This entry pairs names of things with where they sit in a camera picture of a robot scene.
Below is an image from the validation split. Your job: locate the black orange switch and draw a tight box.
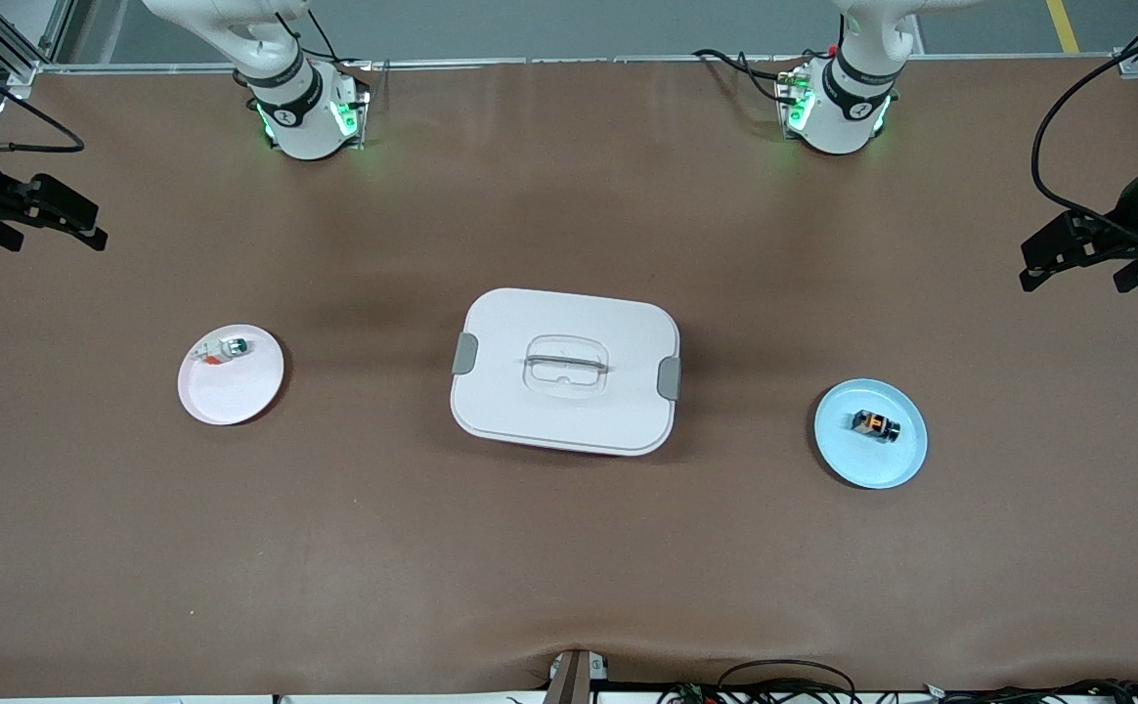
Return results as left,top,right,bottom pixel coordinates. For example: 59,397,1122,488
851,409,902,443

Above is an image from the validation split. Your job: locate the pink round plate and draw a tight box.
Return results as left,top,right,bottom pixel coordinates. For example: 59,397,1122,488
177,324,285,426

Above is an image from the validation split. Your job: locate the light blue round plate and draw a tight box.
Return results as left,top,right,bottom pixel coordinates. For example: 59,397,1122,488
813,378,929,490

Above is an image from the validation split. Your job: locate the white lidded storage box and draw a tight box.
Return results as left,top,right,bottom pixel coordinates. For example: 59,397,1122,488
450,287,681,458

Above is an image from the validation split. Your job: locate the brown table mat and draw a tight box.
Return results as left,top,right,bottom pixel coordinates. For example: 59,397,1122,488
0,57,1138,697

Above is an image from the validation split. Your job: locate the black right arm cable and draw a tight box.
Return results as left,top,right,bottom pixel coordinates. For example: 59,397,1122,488
0,47,86,154

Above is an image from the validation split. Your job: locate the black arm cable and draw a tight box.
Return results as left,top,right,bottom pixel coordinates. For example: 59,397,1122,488
0,47,86,154
1030,34,1138,245

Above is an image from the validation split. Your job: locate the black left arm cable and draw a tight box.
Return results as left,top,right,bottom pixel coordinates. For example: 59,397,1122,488
1030,34,1138,245

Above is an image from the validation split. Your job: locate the white green switch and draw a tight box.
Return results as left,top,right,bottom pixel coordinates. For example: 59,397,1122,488
190,336,253,367

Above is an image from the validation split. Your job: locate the black base power cable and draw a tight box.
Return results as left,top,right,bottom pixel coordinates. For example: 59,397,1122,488
693,47,805,104

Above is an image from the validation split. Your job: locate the black cable bundle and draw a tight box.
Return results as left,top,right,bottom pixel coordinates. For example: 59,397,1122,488
657,678,1138,704

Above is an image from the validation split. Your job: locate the black looped cable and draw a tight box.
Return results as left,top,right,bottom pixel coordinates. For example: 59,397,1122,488
716,659,859,701

